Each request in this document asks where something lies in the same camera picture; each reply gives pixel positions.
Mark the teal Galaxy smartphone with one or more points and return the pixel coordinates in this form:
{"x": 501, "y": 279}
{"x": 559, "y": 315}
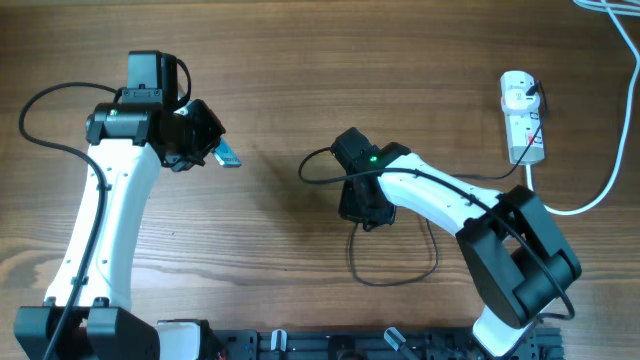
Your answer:
{"x": 225, "y": 156}

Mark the white USB charger adapter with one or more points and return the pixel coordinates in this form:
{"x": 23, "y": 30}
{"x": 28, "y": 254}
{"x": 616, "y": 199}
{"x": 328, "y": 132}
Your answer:
{"x": 519, "y": 100}

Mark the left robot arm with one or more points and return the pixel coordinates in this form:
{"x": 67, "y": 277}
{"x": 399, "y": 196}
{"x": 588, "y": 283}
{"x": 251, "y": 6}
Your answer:
{"x": 151, "y": 123}

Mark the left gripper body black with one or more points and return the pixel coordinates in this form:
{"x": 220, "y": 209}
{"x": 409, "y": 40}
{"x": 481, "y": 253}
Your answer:
{"x": 196, "y": 134}

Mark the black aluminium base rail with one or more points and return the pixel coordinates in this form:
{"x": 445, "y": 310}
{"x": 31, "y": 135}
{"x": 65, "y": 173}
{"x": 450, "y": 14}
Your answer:
{"x": 447, "y": 343}

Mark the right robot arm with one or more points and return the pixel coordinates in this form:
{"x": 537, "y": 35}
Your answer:
{"x": 519, "y": 260}

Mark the white power strip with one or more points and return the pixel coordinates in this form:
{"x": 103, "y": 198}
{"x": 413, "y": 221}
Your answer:
{"x": 524, "y": 137}

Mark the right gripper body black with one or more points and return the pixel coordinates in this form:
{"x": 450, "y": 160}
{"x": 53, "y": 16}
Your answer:
{"x": 354, "y": 206}

